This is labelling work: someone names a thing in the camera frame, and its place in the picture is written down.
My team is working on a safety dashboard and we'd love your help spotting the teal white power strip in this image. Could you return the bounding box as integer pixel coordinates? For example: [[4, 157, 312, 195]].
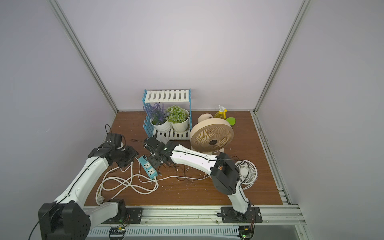
[[138, 156, 158, 180]]

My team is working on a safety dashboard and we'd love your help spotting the white power cable with plug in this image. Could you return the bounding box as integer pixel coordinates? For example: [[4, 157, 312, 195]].
[[95, 158, 160, 206]]

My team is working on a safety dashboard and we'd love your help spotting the small white desk fan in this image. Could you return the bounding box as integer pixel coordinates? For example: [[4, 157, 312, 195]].
[[235, 160, 258, 190]]

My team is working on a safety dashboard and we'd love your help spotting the black thin fan cable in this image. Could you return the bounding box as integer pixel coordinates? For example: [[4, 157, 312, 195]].
[[158, 155, 251, 184]]

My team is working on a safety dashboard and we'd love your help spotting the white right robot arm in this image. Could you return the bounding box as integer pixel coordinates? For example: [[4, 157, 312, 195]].
[[144, 137, 253, 222]]

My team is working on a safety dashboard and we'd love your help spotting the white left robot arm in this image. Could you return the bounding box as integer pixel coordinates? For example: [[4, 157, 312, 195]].
[[37, 146, 142, 240]]

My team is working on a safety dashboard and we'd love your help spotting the large beige desk fan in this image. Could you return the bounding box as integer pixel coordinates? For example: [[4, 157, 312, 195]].
[[190, 118, 234, 155]]

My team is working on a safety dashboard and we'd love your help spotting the white pot purple lavender plant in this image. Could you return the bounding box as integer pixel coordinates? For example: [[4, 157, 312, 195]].
[[145, 103, 171, 133]]

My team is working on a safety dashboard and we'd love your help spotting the white pot green plant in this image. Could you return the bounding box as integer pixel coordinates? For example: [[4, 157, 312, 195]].
[[167, 105, 190, 133]]

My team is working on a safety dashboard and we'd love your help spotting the beige round humidifier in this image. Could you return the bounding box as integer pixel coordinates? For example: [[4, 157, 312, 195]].
[[198, 113, 213, 123]]

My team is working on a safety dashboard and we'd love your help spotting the blue white wooden plant shelf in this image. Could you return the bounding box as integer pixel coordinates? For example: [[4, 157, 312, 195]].
[[142, 89, 192, 140]]

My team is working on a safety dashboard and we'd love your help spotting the yellow spray bottle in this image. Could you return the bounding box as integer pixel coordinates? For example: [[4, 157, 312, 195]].
[[214, 105, 228, 120]]

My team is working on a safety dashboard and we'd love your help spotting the green round small object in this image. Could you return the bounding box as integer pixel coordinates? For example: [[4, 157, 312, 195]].
[[226, 117, 236, 126]]

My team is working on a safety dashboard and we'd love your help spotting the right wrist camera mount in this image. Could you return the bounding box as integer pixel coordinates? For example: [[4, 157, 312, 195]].
[[144, 136, 166, 154]]

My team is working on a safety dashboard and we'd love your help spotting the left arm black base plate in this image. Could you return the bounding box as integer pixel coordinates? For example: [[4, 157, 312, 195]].
[[103, 207, 144, 225]]

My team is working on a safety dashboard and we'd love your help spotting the aluminium front rail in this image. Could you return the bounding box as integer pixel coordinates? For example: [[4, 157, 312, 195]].
[[87, 205, 312, 240]]

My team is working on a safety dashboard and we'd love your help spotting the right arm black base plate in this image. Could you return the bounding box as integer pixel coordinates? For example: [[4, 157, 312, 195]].
[[217, 207, 263, 224]]

